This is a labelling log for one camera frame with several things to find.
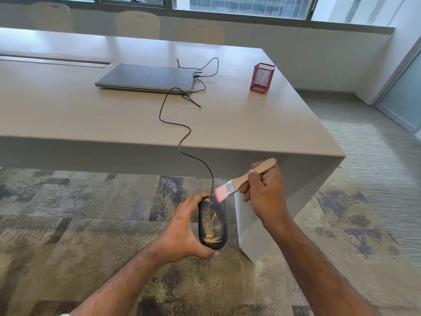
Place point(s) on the person's right forearm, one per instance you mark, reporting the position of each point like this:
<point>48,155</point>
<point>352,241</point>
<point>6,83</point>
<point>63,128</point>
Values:
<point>315,276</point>

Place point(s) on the grey window frame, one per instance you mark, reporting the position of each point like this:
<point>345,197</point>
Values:
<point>168,1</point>

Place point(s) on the frosted glass door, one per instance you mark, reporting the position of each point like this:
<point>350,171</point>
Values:
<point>404,98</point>

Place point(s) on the person's right hand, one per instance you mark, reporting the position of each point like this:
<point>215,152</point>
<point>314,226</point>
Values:
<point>268,197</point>

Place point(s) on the black dusty computer mouse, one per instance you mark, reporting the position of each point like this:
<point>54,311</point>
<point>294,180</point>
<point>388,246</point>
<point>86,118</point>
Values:
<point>213,233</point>

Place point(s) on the beige chair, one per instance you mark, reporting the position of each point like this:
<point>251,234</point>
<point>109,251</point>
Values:
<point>199,33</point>
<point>138,26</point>
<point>51,18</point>

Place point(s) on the grey closed laptop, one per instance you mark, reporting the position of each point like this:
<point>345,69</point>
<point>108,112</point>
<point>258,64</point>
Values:
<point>144,77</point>

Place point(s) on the red mesh pen holder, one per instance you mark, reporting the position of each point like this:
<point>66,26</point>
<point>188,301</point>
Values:
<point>261,78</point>

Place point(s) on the person's left hand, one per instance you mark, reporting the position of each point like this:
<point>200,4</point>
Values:
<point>182,233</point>

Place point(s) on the wooden brush with pink bristles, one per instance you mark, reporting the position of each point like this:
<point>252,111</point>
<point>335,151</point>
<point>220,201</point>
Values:
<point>236,183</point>

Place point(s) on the person's left forearm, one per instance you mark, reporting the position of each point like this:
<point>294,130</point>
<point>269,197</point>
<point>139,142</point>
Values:
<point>121,286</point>

